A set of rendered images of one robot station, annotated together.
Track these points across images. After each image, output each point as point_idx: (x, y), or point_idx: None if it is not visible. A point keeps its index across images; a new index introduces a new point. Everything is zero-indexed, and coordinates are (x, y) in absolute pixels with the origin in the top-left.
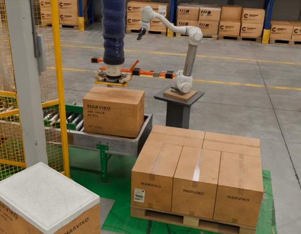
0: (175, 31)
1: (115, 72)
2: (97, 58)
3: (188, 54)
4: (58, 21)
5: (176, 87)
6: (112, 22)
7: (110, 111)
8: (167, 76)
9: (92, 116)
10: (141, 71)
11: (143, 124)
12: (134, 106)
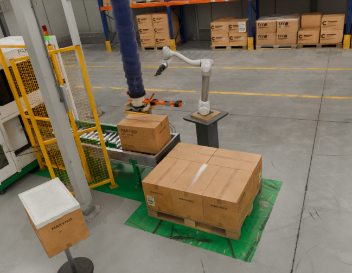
0: (191, 64)
1: (138, 103)
2: None
3: (202, 83)
4: (85, 70)
5: None
6: (127, 66)
7: (136, 133)
8: (176, 105)
9: (125, 137)
10: (157, 101)
11: None
12: (152, 130)
